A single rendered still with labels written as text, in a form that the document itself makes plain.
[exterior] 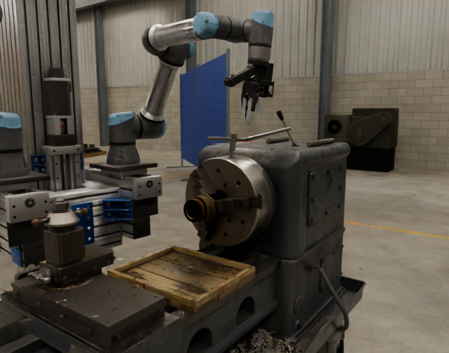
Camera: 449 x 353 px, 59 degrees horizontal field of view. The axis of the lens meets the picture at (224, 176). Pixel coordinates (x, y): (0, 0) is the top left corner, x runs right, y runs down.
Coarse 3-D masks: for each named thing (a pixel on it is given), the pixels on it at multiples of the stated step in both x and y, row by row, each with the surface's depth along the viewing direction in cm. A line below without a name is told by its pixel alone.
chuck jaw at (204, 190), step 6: (198, 168) 142; (192, 174) 139; (198, 174) 137; (204, 174) 139; (198, 180) 138; (204, 180) 137; (210, 180) 139; (192, 186) 137; (198, 186) 135; (204, 186) 135; (210, 186) 137; (198, 192) 133; (204, 192) 133; (210, 192) 136; (216, 192) 138
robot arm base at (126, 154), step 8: (112, 144) 177; (120, 144) 176; (128, 144) 177; (112, 152) 177; (120, 152) 176; (128, 152) 177; (136, 152) 181; (112, 160) 176; (120, 160) 175; (128, 160) 176; (136, 160) 179
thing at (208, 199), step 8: (192, 200) 127; (200, 200) 128; (208, 200) 129; (184, 208) 129; (192, 208) 132; (200, 208) 125; (208, 208) 127; (192, 216) 131; (200, 216) 126; (208, 216) 128
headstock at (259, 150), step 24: (240, 144) 171; (264, 144) 171; (288, 144) 171; (336, 144) 172; (264, 168) 144; (288, 168) 138; (312, 168) 153; (336, 168) 171; (288, 192) 140; (312, 192) 152; (336, 192) 173; (288, 216) 141; (312, 216) 155; (336, 216) 179; (264, 240) 148; (288, 240) 142; (312, 240) 159
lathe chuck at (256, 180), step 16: (208, 160) 139; (224, 160) 135; (240, 160) 137; (224, 176) 136; (240, 176) 132; (256, 176) 134; (192, 192) 145; (224, 192) 137; (240, 192) 133; (256, 192) 130; (256, 208) 130; (224, 224) 138; (240, 224) 134; (256, 224) 132; (224, 240) 139; (240, 240) 135
